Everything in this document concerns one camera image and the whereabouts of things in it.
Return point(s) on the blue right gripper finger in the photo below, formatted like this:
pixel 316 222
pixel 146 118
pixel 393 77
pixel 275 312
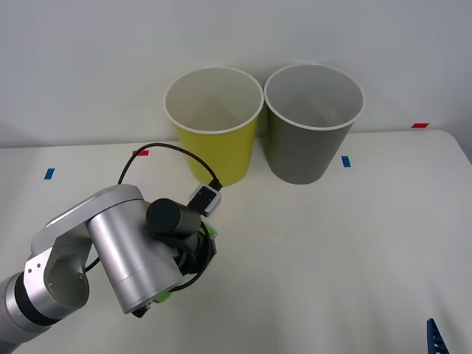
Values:
pixel 436 339

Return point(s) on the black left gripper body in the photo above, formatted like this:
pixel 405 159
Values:
pixel 191 244

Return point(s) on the silver and black left arm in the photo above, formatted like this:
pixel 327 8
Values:
pixel 121 239

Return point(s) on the yellow-green plastic bin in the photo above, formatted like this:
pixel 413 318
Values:
pixel 221 155

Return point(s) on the grey plastic bin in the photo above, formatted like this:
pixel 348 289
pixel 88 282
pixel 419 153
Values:
pixel 306 151

